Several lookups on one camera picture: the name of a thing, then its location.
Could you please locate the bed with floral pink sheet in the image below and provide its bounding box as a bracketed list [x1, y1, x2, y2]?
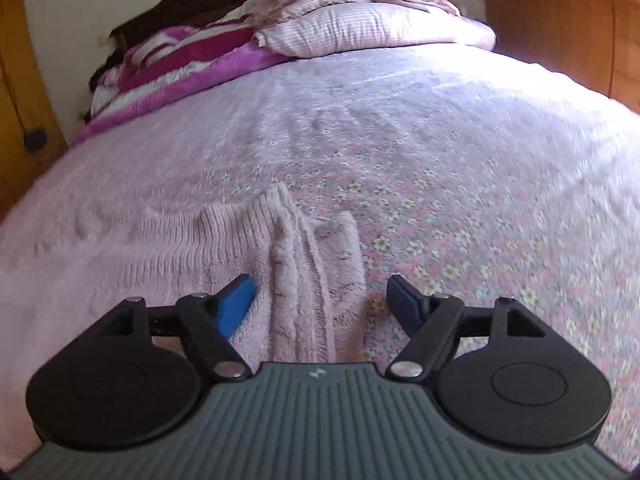
[0, 40, 640, 461]

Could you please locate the wooden cabinet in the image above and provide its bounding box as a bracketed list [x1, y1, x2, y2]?
[481, 0, 640, 117]

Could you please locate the pink checked pillow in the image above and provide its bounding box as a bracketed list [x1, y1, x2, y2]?
[254, 2, 497, 59]

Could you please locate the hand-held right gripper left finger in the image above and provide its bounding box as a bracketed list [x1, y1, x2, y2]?
[93, 274, 257, 381]

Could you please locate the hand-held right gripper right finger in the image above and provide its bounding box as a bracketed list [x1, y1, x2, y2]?
[386, 274, 549, 382]

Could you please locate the wooden wardrobe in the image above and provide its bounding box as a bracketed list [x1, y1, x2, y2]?
[0, 0, 69, 207]

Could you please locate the magenta striped blanket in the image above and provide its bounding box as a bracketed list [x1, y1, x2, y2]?
[72, 24, 297, 144]

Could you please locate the dark clothes pile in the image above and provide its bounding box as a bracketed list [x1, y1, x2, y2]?
[79, 42, 128, 123]

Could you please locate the pink knit cardigan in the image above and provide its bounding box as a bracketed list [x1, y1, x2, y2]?
[0, 182, 371, 458]

